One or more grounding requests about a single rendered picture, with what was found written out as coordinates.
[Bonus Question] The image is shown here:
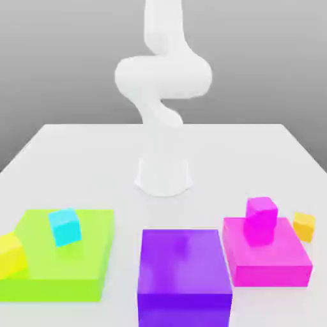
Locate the large purple box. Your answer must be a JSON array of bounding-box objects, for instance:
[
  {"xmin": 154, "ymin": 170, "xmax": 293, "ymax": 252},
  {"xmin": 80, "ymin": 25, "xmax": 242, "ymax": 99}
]
[{"xmin": 137, "ymin": 228, "xmax": 233, "ymax": 327}]

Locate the small yellow cube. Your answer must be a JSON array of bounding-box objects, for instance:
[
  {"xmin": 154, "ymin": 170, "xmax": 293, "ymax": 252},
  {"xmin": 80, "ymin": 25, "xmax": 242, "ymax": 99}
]
[{"xmin": 0, "ymin": 231, "xmax": 29, "ymax": 280}]

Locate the small cyan cube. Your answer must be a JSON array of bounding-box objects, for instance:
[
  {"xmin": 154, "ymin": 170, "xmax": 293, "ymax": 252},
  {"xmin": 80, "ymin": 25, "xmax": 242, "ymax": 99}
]
[{"xmin": 47, "ymin": 207, "xmax": 83, "ymax": 248}]

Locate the large lime green box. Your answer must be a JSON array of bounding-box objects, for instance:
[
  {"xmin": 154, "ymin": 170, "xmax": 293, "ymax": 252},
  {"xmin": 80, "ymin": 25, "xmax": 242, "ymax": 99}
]
[{"xmin": 0, "ymin": 209, "xmax": 115, "ymax": 303}]

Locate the small orange cube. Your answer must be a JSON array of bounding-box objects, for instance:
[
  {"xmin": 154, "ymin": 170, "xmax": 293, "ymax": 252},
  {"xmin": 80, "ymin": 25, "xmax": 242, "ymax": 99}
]
[{"xmin": 293, "ymin": 211, "xmax": 316, "ymax": 243}]

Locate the large pink box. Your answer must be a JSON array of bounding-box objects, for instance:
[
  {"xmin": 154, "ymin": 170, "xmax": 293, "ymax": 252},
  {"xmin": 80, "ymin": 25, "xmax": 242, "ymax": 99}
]
[{"xmin": 222, "ymin": 217, "xmax": 314, "ymax": 287}]

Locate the small magenta cube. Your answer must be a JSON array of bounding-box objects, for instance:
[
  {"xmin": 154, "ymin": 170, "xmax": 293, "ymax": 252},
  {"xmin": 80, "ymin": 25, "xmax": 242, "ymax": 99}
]
[{"xmin": 243, "ymin": 196, "xmax": 278, "ymax": 248}]

